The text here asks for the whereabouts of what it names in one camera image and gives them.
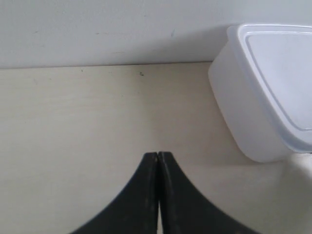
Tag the white lidded plastic container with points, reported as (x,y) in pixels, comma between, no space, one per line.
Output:
(262,83)

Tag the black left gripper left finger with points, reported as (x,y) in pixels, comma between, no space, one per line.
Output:
(135,208)

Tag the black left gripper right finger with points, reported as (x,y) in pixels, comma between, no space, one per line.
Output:
(184,209)

